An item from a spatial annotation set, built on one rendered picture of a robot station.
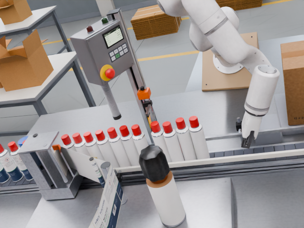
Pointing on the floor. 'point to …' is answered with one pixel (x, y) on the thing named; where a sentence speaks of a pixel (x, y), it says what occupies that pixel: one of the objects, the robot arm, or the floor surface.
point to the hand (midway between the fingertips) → (246, 142)
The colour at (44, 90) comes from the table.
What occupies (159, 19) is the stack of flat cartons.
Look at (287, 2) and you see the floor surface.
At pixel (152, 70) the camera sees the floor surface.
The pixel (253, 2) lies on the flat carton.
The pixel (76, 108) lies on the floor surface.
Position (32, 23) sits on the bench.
